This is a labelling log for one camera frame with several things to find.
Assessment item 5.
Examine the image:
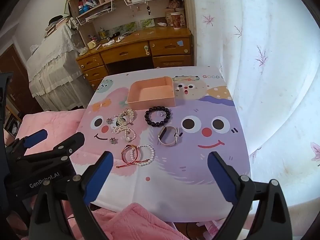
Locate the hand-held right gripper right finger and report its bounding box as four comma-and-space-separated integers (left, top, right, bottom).
207, 151, 293, 240

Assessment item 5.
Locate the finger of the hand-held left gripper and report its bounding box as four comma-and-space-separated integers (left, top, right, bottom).
15, 132, 85, 170
5, 129, 48, 160

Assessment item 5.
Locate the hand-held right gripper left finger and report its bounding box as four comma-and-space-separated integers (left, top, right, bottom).
29, 151, 114, 240

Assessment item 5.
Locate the red string bracelet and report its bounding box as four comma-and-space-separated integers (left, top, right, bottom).
116, 144, 150, 168

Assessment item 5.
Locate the white pearl necklace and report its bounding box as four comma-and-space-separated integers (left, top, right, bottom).
112, 124, 137, 143

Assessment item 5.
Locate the white pearl bracelet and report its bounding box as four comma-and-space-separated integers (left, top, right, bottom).
130, 144, 155, 166

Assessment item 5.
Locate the dark bead bracelet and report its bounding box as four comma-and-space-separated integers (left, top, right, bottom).
144, 107, 172, 127

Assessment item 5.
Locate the pink box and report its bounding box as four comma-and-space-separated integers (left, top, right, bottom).
127, 76, 176, 111

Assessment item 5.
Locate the pink bed quilt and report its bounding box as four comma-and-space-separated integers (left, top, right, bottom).
5, 109, 87, 155

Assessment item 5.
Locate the cartoon printed table cover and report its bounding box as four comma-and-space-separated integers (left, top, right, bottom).
69, 66, 251, 223

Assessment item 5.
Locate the pink fluffy blanket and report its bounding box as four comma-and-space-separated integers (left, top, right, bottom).
60, 202, 190, 240

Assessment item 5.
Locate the gold rhinestone hair comb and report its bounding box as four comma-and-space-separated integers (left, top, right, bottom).
114, 108, 135, 126

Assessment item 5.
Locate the brown wooden door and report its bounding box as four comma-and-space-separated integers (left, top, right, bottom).
0, 44, 38, 120

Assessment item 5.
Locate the wooden desk with drawers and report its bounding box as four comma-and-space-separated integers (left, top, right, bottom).
76, 27, 194, 90

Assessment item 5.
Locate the white floral curtain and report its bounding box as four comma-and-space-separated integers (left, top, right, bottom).
192, 0, 320, 205

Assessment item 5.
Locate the stack of books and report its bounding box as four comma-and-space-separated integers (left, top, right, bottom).
45, 15, 70, 38

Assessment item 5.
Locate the printed paper cup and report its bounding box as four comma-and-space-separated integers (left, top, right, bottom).
170, 12, 182, 30

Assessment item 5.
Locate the white wire rack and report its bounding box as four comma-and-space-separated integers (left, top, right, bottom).
76, 1, 117, 25

